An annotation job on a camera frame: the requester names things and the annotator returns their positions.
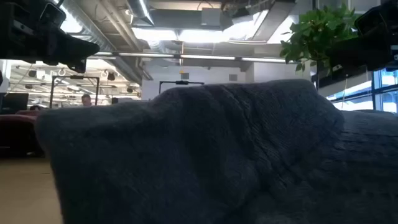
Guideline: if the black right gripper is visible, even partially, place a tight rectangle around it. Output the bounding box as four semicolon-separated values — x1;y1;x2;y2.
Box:
324;0;398;73

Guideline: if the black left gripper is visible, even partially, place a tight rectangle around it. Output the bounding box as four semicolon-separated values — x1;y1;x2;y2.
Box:
0;0;101;74

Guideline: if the red knit hat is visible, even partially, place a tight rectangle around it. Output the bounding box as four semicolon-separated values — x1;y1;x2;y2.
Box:
0;110;44;157

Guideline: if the grey knit hat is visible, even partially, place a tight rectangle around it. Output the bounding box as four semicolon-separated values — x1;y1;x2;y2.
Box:
34;78;398;224

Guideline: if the green leafy plant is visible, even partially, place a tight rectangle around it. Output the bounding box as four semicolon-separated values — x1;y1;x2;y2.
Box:
279;2;363;73

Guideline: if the black computer monitor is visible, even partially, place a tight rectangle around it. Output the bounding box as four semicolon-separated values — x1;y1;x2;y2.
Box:
0;92;30;114

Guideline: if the long ceiling light tube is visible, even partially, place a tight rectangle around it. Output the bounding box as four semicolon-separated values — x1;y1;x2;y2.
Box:
93;51;289;64

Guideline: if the tall black metal frame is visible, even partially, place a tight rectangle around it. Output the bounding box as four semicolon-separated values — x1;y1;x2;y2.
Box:
49;75;101;109

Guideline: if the silver ceiling air duct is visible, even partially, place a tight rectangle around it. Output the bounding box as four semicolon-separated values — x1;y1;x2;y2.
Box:
51;0;147;85

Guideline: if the yellow hanging cable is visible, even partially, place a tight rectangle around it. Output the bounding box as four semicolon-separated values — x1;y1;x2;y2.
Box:
341;74;348;110

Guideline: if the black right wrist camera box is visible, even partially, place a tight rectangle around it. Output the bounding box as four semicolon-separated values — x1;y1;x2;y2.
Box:
354;4;386;35

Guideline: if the low black metal frame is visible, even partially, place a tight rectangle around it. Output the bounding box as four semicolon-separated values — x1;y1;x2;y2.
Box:
159;80;205;95

